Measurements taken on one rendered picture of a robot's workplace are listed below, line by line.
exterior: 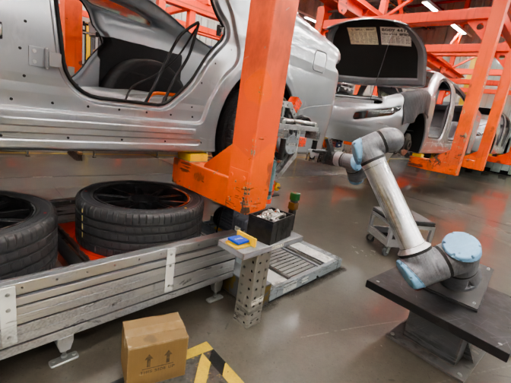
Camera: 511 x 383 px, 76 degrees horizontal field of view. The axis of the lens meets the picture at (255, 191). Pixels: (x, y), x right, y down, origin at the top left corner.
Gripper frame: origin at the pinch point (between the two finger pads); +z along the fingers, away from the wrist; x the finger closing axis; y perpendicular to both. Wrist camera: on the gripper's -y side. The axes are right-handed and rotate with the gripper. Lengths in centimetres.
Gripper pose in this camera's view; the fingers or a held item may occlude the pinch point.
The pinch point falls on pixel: (311, 149)
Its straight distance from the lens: 229.6
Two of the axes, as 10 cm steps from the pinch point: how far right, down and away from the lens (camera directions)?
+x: 6.9, -0.8, 7.2
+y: -1.4, 9.6, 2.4
